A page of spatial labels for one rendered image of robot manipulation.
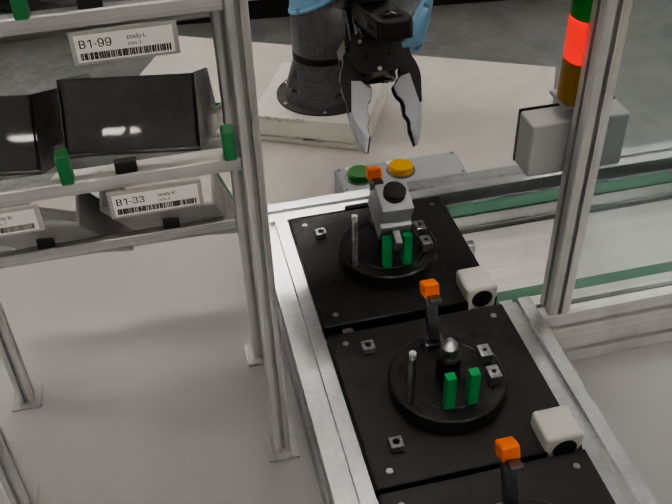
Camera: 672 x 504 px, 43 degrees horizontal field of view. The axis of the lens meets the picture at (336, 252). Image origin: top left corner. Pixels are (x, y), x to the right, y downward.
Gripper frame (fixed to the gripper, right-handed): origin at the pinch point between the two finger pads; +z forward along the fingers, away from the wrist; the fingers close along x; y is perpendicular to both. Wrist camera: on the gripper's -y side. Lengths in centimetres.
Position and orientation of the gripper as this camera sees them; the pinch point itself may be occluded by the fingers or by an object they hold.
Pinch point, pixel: (390, 139)
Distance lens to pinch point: 109.8
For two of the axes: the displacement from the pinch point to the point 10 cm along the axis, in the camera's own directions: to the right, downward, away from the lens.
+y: -1.6, 0.3, 9.9
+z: 1.7, 9.9, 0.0
